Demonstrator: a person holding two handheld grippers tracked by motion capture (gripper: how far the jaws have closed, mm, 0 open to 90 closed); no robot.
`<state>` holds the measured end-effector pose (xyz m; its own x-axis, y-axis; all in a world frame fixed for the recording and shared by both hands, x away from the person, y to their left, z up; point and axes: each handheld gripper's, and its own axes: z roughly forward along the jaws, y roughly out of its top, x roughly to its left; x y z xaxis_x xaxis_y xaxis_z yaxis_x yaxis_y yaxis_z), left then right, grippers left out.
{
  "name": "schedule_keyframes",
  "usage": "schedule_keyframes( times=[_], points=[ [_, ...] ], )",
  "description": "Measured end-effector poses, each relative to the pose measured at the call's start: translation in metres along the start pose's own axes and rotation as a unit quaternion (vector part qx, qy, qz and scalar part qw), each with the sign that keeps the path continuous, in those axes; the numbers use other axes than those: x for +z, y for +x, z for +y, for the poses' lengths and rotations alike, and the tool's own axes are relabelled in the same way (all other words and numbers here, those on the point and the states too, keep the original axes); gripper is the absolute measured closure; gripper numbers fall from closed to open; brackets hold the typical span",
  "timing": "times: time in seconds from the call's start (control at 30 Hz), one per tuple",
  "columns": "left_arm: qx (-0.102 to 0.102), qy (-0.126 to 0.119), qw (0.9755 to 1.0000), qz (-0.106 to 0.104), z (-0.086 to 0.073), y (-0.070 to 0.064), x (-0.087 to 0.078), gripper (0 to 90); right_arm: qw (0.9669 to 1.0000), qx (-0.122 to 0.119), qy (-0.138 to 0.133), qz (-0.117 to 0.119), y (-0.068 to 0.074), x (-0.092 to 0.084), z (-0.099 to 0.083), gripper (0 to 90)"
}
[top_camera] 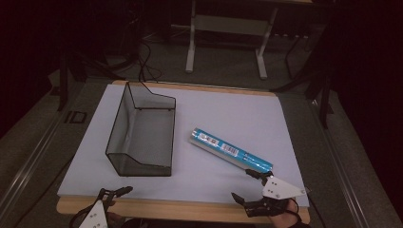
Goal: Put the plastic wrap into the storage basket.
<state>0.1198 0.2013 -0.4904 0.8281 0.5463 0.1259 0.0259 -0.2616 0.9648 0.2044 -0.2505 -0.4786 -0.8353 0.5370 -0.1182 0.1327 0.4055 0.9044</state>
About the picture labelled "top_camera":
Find black metal stand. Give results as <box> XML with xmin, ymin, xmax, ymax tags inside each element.
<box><xmin>271</xmin><ymin>29</ymin><xmax>336</xmax><ymax>130</ymax></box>
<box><xmin>56</xmin><ymin>47</ymin><xmax>88</xmax><ymax>112</ymax></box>

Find person's right hand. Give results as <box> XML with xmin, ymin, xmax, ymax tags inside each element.
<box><xmin>271</xmin><ymin>199</ymin><xmax>312</xmax><ymax>228</ymax></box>

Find person's left hand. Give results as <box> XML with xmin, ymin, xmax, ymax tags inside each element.
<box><xmin>106</xmin><ymin>212</ymin><xmax>126</xmax><ymax>228</ymax></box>

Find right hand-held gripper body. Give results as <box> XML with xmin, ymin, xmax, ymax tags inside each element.
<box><xmin>242</xmin><ymin>175</ymin><xmax>307</xmax><ymax>219</ymax></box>

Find blue cylindrical packet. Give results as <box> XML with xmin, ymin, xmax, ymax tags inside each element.
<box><xmin>188</xmin><ymin>127</ymin><xmax>274</xmax><ymax>174</ymax></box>

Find black wire mesh basket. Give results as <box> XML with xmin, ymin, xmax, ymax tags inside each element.
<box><xmin>105</xmin><ymin>81</ymin><xmax>177</xmax><ymax>178</ymax></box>

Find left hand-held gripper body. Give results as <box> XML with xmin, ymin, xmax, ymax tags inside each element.
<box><xmin>78</xmin><ymin>195</ymin><xmax>116</xmax><ymax>228</ymax></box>

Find pale lilac table mat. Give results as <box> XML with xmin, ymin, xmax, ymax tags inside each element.
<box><xmin>57</xmin><ymin>83</ymin><xmax>310</xmax><ymax>208</ymax></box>

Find black floor socket plate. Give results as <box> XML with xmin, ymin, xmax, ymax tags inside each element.
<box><xmin>64</xmin><ymin>110</ymin><xmax>88</xmax><ymax>124</ymax></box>

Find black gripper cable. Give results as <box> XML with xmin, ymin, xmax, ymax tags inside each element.
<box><xmin>68</xmin><ymin>202</ymin><xmax>100</xmax><ymax>228</ymax></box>

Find black floor cables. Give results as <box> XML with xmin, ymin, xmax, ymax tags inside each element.
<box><xmin>104</xmin><ymin>37</ymin><xmax>163</xmax><ymax>84</ymax></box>

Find white metal desk frame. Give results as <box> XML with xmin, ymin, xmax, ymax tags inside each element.
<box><xmin>184</xmin><ymin>0</ymin><xmax>280</xmax><ymax>81</ymax></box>

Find wooden table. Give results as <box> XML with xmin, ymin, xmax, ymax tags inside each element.
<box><xmin>55</xmin><ymin>79</ymin><xmax>312</xmax><ymax>225</ymax></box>

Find black wrist strap cable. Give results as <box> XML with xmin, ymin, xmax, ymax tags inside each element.
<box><xmin>285</xmin><ymin>197</ymin><xmax>302</xmax><ymax>219</ymax></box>

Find grey metal floor rail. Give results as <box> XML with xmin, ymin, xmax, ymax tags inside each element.
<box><xmin>0</xmin><ymin>108</ymin><xmax>72</xmax><ymax>219</ymax></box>
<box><xmin>308</xmin><ymin>97</ymin><xmax>374</xmax><ymax>228</ymax></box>

